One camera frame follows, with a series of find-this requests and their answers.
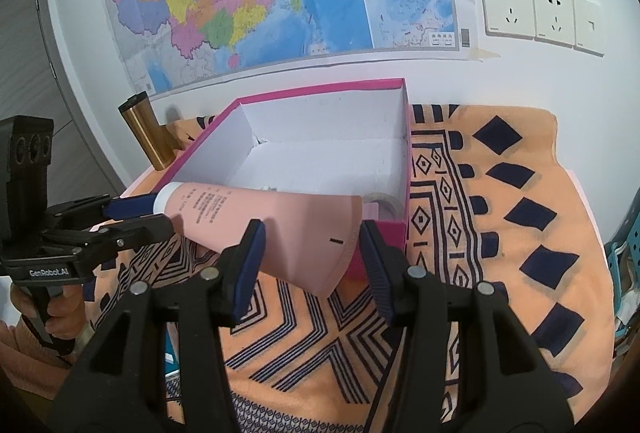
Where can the gold metal bottle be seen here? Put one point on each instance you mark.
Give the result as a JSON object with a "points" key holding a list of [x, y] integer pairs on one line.
{"points": [[150, 138]]}

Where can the orange patterned cloth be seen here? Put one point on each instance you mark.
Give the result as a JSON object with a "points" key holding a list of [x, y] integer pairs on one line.
{"points": [[500, 213]]}

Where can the magenta cardboard box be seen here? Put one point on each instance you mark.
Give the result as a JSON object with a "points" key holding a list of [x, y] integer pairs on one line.
{"points": [[320, 128]]}

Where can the pink tube with white cap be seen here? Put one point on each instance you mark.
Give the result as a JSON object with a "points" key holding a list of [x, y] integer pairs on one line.
{"points": [[280, 223]]}

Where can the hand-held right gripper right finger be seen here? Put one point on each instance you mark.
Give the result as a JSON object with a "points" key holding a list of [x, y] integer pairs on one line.
{"points": [[377, 263]]}

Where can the white wall socket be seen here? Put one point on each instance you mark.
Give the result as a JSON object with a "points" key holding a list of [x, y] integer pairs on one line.
{"points": [[506, 8], [553, 15]]}

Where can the person's left hand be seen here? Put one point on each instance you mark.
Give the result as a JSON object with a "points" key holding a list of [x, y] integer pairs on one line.
{"points": [[70, 308]]}

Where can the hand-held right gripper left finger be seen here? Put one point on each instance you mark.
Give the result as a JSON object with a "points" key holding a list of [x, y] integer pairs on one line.
{"points": [[250, 263]]}

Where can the person's left forearm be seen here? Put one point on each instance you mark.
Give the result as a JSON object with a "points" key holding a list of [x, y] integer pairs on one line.
{"points": [[30, 363]]}

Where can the grey door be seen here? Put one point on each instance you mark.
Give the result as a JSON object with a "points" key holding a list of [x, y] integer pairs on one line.
{"points": [[65, 88]]}

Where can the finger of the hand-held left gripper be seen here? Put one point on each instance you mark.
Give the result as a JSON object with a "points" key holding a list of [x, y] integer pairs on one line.
{"points": [[135, 205], [135, 233]]}

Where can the white tape roll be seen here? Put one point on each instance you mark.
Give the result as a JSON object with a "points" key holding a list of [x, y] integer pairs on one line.
{"points": [[386, 205]]}

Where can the masking tape strip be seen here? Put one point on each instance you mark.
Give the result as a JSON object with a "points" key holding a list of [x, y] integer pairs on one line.
{"points": [[484, 53]]}

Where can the white wall switch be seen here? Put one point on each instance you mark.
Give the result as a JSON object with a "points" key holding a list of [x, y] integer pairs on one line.
{"points": [[589, 27]]}

